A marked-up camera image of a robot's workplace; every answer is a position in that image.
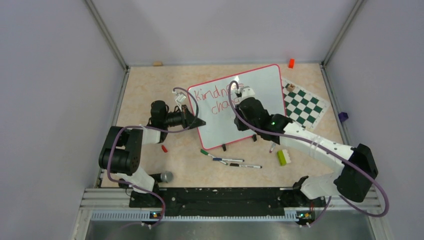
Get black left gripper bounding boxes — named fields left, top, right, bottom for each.
left=163, top=104, right=205, bottom=131

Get pink-framed whiteboard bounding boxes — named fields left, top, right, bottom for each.
left=187, top=64, right=288, bottom=152

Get red marker cap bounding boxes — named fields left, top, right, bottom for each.
left=161, top=145, right=168, bottom=153

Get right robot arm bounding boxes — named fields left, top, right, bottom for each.
left=232, top=97, right=378, bottom=206

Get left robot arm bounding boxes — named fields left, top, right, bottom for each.
left=98, top=100, right=206, bottom=207

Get green-capped marker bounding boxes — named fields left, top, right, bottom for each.
left=200, top=149, right=229, bottom=166

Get blue-capped marker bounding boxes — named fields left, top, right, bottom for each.
left=212, top=157, right=245, bottom=163

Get purple-capped marker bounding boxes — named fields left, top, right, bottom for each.
left=268, top=143, right=276, bottom=153

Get wooden chess piece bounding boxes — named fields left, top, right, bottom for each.
left=286, top=84, right=296, bottom=92

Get green white chessboard mat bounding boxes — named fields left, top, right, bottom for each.
left=281, top=78, right=330, bottom=130

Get black-capped marker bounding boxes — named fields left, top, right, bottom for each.
left=229, top=163, right=262, bottom=169

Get lime green toy brick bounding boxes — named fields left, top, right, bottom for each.
left=276, top=149, right=292, bottom=166

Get orange block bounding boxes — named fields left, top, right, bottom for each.
left=288, top=58, right=296, bottom=69

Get black microphone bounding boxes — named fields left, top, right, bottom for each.
left=148, top=171, right=174, bottom=185

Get cork piece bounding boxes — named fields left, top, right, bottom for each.
left=152, top=61, right=163, bottom=67

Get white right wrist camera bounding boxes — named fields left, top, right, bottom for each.
left=234, top=86, right=256, bottom=101

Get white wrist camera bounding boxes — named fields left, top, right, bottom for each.
left=172, top=91, right=187, bottom=107
left=234, top=86, right=256, bottom=101

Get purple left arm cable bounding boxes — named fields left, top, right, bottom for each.
left=105, top=87, right=200, bottom=229

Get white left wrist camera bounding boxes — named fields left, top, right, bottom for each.
left=172, top=91, right=187, bottom=107

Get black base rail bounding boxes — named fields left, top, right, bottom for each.
left=129, top=187, right=326, bottom=217

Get purple object at wall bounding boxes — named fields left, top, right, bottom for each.
left=338, top=112, right=349, bottom=123

